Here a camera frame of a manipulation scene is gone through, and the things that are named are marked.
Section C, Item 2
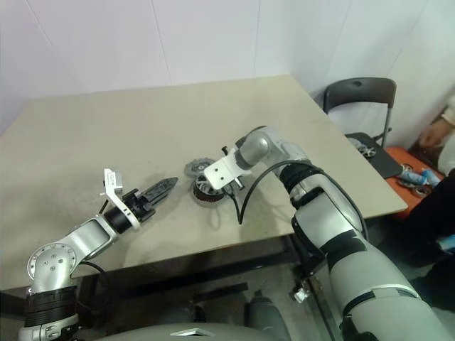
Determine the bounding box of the dark rounded shape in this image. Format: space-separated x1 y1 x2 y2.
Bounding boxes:
245 290 289 341
159 298 207 324

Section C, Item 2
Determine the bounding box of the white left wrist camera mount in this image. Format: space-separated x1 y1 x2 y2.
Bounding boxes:
101 168 141 230

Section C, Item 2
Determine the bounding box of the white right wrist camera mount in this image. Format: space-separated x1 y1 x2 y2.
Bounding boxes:
203 147 252 191

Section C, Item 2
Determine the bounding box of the white and blue tube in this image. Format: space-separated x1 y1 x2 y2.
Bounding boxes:
401 166 426 184

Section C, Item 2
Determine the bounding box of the black folding chair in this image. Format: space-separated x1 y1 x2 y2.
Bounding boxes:
322 77 402 178

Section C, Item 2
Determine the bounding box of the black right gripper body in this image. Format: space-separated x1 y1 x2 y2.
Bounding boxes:
223 177 246 196

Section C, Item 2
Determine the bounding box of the grey robot torso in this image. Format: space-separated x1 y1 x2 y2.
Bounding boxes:
102 321 271 341

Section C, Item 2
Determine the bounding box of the orange stool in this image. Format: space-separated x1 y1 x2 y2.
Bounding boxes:
385 146 445 221

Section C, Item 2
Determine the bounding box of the black flat strip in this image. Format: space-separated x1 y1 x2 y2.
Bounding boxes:
193 282 249 302

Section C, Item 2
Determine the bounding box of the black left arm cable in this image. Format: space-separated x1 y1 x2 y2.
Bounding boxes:
76 191 111 320

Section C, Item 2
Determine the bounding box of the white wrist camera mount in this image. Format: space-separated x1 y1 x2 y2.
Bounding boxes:
203 147 252 191
101 168 141 230

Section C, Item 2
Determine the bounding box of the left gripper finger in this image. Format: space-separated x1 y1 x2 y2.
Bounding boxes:
151 188 175 210
141 176 178 203

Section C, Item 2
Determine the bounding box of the blue packet in bin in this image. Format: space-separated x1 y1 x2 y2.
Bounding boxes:
436 237 455 254

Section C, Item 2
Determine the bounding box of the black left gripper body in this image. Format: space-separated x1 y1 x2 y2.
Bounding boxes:
123 190 157 223

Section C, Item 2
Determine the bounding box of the person in dark trousers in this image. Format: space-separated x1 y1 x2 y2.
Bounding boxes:
401 102 455 310

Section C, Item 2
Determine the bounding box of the black metal table frame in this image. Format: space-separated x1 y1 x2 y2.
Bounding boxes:
70 227 338 341

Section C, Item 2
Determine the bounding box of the grey gear disc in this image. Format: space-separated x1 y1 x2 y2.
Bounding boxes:
183 158 218 178

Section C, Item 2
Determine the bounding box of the motor stator with copper windings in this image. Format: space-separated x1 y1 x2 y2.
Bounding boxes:
191 177 228 207

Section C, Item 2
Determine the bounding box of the person's bare hand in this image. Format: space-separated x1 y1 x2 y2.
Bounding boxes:
418 119 445 147

